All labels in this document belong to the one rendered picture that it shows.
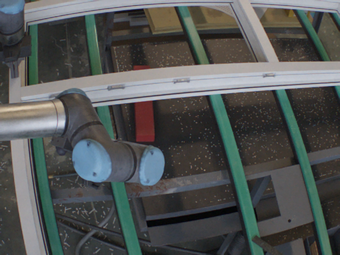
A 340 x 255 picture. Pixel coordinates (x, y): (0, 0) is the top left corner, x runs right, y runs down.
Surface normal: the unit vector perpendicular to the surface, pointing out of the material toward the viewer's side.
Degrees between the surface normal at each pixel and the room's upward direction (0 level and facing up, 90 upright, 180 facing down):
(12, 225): 0
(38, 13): 90
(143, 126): 0
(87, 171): 53
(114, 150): 38
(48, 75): 0
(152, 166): 62
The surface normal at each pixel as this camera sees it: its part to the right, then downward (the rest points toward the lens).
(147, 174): 0.81, 0.12
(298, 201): 0.10, -0.58
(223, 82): 0.20, 0.81
